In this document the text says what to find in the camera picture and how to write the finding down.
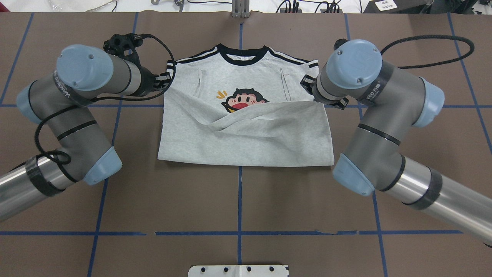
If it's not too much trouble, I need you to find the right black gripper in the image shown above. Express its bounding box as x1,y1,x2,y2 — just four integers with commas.
300,65,349,110

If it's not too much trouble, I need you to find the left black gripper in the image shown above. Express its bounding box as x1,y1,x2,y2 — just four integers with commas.
138,67,173,97

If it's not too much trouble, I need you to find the white grey cartoon t-shirt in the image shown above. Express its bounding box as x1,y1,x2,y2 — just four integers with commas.
158,44,334,168

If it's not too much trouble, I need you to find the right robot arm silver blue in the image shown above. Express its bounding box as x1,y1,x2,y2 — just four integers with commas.
301,39,492,247

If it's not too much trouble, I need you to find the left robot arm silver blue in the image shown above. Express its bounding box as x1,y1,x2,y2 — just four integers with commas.
0,44,171,221

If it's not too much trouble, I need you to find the orange grey usb hub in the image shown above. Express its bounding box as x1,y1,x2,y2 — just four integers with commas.
275,0,302,13

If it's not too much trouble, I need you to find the clear plastic bag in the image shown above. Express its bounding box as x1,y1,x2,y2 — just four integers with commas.
46,0,118,12

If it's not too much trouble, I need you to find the white mounting plate bottom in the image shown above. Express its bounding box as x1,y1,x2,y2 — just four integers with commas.
188,264,289,277

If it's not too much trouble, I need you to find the aluminium frame post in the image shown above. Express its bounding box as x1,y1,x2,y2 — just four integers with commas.
231,0,251,18

